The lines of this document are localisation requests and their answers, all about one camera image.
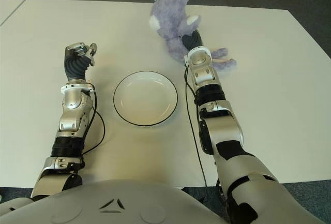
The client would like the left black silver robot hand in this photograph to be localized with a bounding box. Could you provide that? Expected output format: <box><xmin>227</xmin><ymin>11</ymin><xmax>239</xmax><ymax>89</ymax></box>
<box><xmin>63</xmin><ymin>42</ymin><xmax>98</xmax><ymax>81</ymax></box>

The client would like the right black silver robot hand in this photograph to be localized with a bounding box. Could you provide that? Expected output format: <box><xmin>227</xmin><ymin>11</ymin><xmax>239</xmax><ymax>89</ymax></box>
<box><xmin>180</xmin><ymin>29</ymin><xmax>202</xmax><ymax>52</ymax></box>

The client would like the purple plush rabbit doll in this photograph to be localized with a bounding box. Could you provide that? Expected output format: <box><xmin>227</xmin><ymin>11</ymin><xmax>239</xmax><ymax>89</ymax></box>
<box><xmin>148</xmin><ymin>0</ymin><xmax>237</xmax><ymax>71</ymax></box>

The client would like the white plate with black rim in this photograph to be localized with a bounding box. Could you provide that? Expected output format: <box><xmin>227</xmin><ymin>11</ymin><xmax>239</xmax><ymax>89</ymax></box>
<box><xmin>113</xmin><ymin>71</ymin><xmax>179</xmax><ymax>127</ymax></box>

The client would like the grey robot torso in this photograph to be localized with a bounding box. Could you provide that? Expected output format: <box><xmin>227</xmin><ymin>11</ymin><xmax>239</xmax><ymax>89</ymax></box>
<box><xmin>0</xmin><ymin>178</ymin><xmax>228</xmax><ymax>224</ymax></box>

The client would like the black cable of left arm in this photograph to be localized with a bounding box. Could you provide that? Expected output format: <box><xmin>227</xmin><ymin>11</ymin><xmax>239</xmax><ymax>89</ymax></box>
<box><xmin>81</xmin><ymin>91</ymin><xmax>106</xmax><ymax>155</ymax></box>

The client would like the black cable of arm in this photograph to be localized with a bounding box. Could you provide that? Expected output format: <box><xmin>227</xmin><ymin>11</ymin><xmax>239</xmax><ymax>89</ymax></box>
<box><xmin>184</xmin><ymin>63</ymin><xmax>207</xmax><ymax>187</ymax></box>
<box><xmin>81</xmin><ymin>91</ymin><xmax>106</xmax><ymax>155</ymax></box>

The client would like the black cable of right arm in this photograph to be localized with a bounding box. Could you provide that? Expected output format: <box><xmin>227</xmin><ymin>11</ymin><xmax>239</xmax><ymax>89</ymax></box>
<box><xmin>184</xmin><ymin>63</ymin><xmax>207</xmax><ymax>187</ymax></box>

